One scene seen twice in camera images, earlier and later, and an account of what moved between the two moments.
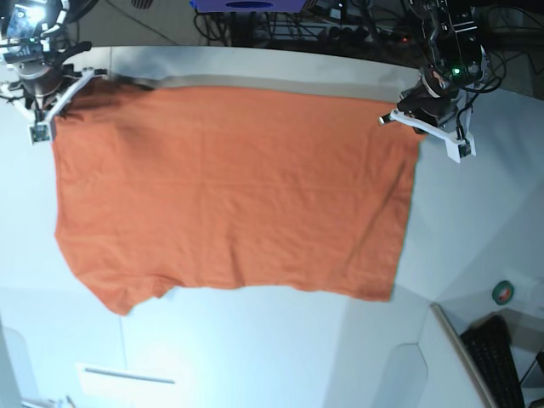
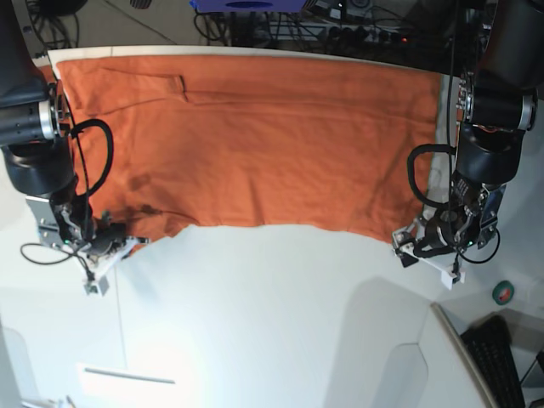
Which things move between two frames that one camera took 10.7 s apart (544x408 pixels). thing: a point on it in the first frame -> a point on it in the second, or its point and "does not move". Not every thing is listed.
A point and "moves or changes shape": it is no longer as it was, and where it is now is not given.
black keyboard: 489,339 does not move
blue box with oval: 249,5 does not move
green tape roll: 502,292 does not move
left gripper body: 39,80 -> 108,239
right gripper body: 433,108 -> 440,235
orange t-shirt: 280,190 moves or changes shape
